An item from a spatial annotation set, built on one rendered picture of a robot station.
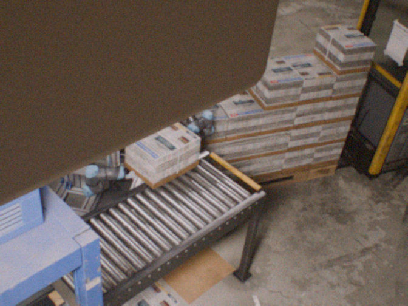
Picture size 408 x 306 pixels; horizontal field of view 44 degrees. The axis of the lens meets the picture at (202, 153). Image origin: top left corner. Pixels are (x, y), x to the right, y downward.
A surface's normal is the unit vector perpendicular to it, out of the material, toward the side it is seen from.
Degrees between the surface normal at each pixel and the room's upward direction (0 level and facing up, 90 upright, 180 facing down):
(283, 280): 0
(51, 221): 0
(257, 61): 90
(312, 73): 1
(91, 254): 90
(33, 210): 90
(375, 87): 90
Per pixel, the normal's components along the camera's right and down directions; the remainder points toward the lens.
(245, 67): 0.69, 0.51
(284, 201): 0.09, -0.77
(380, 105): -0.92, 0.17
